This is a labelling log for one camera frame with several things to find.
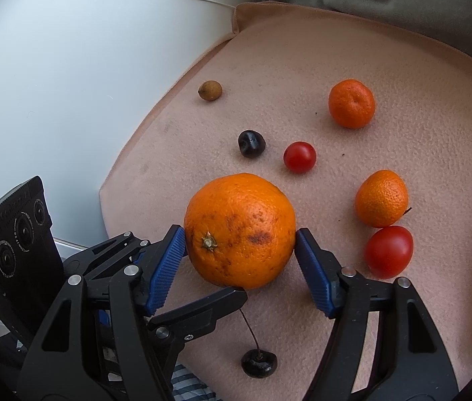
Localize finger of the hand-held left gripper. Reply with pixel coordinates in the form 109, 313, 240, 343
147, 286, 248, 354
62, 231, 153, 281

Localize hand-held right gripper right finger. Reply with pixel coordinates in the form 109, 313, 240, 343
295, 228, 460, 401

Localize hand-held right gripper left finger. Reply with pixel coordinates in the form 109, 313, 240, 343
17, 225, 187, 401

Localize oval red tomato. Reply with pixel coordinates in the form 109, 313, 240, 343
364, 226, 414, 280

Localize dark cherry with stem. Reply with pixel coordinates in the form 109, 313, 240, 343
238, 307, 279, 380

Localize large orange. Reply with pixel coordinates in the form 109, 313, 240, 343
183, 173, 297, 291

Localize small brown longan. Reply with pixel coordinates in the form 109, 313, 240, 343
198, 80, 224, 102

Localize striped pants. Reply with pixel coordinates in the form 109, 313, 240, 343
171, 363, 220, 401

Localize mandarin with twig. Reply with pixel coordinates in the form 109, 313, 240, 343
354, 169, 413, 229

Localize small round cherry tomato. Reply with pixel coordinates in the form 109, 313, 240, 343
283, 141, 317, 174

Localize dark cherry without stem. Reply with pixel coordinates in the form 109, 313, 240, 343
238, 130, 267, 159

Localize mandarin without twig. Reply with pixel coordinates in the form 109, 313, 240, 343
328, 79, 376, 130

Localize pink blanket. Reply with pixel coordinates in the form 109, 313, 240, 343
99, 1, 472, 401

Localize grey-green cushion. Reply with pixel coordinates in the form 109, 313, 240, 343
257, 0, 472, 76

